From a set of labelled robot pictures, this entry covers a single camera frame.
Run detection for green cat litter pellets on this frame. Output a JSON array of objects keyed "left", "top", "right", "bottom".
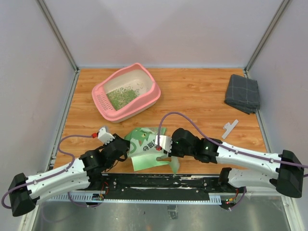
[{"left": 106, "top": 83, "right": 146, "bottom": 111}]

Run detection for folded dark grey cloth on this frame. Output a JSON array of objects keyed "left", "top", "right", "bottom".
[{"left": 224, "top": 75, "right": 260, "bottom": 114}]

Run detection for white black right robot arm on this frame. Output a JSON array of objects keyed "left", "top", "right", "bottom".
[{"left": 155, "top": 128, "right": 304, "bottom": 198}]

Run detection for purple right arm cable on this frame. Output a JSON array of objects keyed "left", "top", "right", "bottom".
[{"left": 157, "top": 112, "right": 308, "bottom": 210}]

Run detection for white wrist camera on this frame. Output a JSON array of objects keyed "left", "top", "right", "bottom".
[
  {"left": 91, "top": 126, "right": 115, "bottom": 144},
  {"left": 154, "top": 135, "right": 172, "bottom": 154}
]

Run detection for pink litter box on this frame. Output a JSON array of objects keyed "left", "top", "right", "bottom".
[{"left": 91, "top": 63, "right": 161, "bottom": 123}]

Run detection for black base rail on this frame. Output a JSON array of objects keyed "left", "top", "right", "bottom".
[{"left": 84, "top": 173, "right": 244, "bottom": 195}]

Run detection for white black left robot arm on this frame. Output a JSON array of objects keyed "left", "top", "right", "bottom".
[{"left": 7, "top": 134, "right": 130, "bottom": 217}]

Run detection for grey slotted cable duct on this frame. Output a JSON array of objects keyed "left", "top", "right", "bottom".
[{"left": 49, "top": 190, "right": 222, "bottom": 205}]

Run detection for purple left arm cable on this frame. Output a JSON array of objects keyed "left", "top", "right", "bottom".
[{"left": 1, "top": 134, "right": 102, "bottom": 209}]

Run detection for white plastic bag clip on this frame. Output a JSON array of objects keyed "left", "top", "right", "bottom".
[{"left": 222, "top": 119, "right": 239, "bottom": 139}]

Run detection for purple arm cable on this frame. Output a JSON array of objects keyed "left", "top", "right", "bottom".
[
  {"left": 1, "top": 134, "right": 102, "bottom": 209},
  {"left": 157, "top": 112, "right": 308, "bottom": 210}
]

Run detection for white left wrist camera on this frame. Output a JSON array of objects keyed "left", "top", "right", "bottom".
[{"left": 91, "top": 126, "right": 115, "bottom": 144}]

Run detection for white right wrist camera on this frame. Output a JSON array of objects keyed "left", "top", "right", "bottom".
[{"left": 154, "top": 135, "right": 172, "bottom": 154}]

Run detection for green cat litter bag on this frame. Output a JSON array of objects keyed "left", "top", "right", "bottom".
[{"left": 124, "top": 127, "right": 180, "bottom": 175}]

